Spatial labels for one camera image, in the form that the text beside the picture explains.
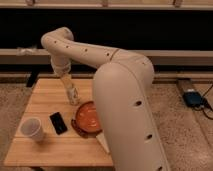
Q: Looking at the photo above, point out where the orange bowl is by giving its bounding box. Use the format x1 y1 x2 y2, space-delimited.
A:
75 101 101 133

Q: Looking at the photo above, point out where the wooden table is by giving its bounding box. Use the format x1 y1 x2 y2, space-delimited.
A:
4 79 113 167

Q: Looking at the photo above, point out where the black cable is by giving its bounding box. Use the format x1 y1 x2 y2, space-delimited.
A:
198 83 213 120

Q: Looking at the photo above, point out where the white plastic bottle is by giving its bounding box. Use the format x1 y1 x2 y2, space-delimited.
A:
67 86 79 105

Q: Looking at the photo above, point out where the beige rectangular sponge block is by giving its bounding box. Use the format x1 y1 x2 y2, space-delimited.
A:
96 133 110 154

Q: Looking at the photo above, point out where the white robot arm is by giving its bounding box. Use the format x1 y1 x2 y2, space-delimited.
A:
41 27 171 171

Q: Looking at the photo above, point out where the black smartphone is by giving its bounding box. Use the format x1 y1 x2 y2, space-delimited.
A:
50 112 67 135

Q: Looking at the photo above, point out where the grey metal rail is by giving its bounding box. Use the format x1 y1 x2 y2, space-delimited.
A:
0 49 213 66

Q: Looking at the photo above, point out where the white paper cup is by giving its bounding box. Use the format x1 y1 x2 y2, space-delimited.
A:
20 118 45 142

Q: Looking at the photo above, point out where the black power adapter box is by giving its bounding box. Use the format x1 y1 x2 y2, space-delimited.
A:
183 91 202 107

